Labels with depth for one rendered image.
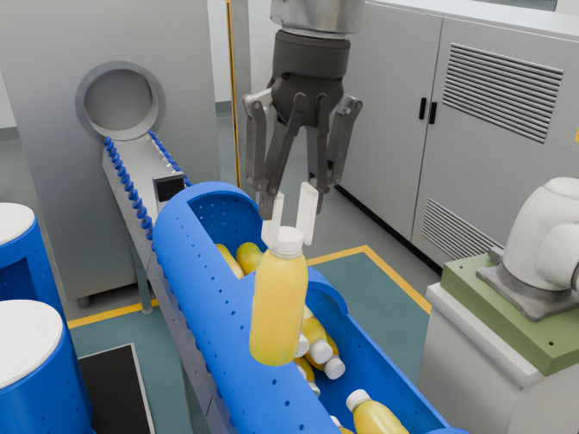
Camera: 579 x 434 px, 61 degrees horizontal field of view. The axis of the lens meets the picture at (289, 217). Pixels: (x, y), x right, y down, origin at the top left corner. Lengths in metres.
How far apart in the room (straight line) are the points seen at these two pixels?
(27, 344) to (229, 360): 0.48
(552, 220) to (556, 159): 1.21
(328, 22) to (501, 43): 2.01
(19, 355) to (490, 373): 1.00
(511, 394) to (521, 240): 0.33
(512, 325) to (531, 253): 0.16
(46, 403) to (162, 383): 1.29
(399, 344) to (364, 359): 1.61
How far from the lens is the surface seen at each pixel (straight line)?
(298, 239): 0.57
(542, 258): 1.13
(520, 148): 2.41
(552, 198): 1.11
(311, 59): 0.48
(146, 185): 1.98
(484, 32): 2.52
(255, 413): 0.77
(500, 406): 1.26
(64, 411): 1.22
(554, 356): 1.11
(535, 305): 1.19
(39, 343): 1.16
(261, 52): 5.86
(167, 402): 2.34
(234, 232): 1.33
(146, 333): 2.68
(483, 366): 1.24
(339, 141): 0.55
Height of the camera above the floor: 1.76
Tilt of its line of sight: 29 degrees down
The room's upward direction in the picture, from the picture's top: straight up
